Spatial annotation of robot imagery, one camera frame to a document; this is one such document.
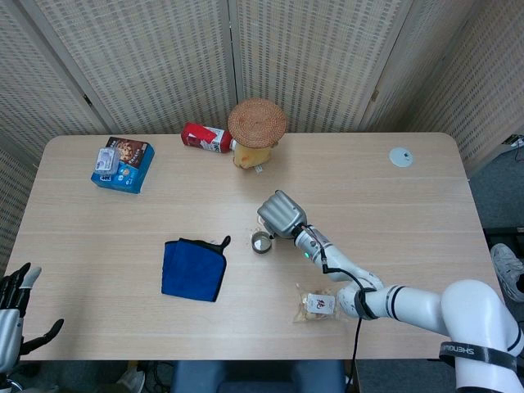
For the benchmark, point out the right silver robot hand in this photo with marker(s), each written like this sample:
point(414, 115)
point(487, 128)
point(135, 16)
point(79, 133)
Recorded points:
point(282, 213)

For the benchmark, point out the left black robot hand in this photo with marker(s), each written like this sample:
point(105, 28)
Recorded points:
point(10, 327)

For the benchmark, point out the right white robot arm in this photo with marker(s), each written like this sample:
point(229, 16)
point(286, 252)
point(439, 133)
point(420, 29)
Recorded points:
point(409, 305)

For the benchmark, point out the dark ceramic cup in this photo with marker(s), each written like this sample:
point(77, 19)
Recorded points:
point(260, 245)

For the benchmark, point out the yellow plush toy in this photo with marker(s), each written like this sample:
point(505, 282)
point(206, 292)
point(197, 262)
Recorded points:
point(249, 157)

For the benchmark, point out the round woven rattan mat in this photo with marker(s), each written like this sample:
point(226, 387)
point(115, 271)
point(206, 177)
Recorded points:
point(257, 122)

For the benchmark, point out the clear snack bag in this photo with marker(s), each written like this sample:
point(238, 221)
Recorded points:
point(317, 305)

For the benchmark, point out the blue microfiber cloth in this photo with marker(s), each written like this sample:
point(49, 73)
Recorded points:
point(192, 270)

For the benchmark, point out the red juice bottle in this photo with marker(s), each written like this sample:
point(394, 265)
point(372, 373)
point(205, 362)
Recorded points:
point(202, 138)

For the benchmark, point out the white sneaker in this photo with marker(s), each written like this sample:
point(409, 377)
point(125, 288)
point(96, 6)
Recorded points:
point(133, 382)

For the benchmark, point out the blue cookie box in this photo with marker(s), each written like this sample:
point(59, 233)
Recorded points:
point(131, 176)

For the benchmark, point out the blue chair seat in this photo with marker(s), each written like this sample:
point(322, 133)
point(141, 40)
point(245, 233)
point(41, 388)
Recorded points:
point(254, 378)

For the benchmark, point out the small clear plastic box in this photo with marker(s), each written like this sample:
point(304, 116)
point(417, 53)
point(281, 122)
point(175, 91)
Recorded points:
point(106, 160)

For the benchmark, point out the woven folding screen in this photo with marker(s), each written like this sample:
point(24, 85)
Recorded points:
point(163, 61)

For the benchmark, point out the grey sneaker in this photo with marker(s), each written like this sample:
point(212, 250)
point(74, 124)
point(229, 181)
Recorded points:
point(507, 270)

